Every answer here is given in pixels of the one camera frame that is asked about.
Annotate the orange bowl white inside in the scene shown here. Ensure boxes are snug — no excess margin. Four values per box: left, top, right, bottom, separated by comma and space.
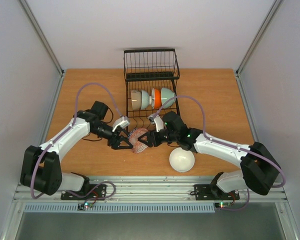
151, 88, 162, 109

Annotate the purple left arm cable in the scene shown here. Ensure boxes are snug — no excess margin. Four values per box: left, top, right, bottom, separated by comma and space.
29, 82, 127, 200

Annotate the black wire dish rack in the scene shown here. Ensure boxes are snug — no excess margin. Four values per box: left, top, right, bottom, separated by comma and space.
123, 48, 180, 131

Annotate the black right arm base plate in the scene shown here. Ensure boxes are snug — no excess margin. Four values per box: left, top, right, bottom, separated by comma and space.
192, 184, 240, 201

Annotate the right green circuit board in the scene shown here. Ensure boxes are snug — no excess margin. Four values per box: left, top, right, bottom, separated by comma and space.
214, 201, 233, 209

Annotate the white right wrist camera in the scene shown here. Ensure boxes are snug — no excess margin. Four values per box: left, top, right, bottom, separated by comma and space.
147, 113, 165, 133

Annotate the aluminium rail frame front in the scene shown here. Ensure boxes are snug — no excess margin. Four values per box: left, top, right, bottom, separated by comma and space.
13, 176, 288, 203

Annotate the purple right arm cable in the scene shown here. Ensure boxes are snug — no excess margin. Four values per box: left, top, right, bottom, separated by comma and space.
154, 94, 288, 211

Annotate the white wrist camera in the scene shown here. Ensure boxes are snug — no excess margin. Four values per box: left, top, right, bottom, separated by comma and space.
147, 113, 165, 133
112, 116, 130, 132

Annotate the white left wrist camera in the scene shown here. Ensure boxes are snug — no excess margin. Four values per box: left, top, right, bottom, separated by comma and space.
112, 116, 130, 132

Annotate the red white patterned bowl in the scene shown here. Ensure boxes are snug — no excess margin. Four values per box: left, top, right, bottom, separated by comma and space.
128, 128, 148, 154

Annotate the plain mint green bowl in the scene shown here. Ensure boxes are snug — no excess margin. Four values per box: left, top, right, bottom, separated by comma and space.
160, 87, 176, 109

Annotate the green circuit board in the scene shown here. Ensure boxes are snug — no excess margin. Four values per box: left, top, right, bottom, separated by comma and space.
214, 201, 233, 209
77, 202, 94, 211

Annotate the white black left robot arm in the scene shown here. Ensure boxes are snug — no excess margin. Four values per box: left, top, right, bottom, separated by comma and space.
20, 101, 133, 199

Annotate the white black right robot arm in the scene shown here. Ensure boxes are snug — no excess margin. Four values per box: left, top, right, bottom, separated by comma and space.
138, 111, 282, 199

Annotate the grey slotted cable duct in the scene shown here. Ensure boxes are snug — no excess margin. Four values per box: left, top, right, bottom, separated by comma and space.
23, 202, 215, 214

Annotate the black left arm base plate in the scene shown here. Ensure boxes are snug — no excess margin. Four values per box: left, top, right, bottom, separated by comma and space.
60, 184, 107, 201

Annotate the left green circuit board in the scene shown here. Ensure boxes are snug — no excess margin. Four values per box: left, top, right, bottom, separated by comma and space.
77, 202, 94, 211

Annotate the beige floral bowl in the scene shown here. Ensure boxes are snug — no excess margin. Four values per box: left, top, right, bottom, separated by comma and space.
131, 90, 142, 111

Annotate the green patterned bowl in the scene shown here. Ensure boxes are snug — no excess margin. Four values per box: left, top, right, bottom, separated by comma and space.
140, 90, 152, 110

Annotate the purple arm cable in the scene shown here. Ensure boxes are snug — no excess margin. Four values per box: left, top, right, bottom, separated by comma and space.
29, 82, 127, 200
154, 94, 288, 211

